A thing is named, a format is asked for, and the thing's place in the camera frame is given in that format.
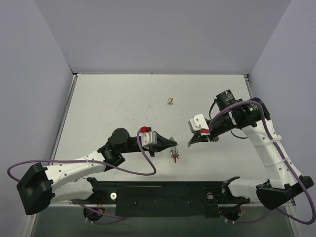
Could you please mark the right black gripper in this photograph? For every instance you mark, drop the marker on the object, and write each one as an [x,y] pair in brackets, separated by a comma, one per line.
[206,137]

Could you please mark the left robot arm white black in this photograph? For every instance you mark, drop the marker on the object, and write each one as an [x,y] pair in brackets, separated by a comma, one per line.
[43,184]

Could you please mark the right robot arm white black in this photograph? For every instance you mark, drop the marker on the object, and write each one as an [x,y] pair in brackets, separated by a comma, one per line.
[251,116]

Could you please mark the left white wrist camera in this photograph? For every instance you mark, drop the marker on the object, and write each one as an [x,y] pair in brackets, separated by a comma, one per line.
[148,137]

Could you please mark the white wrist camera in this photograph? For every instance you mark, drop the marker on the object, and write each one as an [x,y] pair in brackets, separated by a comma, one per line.
[198,124]
[148,137]

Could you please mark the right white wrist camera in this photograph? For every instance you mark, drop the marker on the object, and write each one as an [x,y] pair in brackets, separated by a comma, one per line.
[198,124]

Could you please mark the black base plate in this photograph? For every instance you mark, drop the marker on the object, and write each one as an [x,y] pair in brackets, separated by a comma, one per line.
[164,198]

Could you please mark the aluminium frame rail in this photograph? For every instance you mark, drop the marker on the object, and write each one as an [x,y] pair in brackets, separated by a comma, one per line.
[270,197]

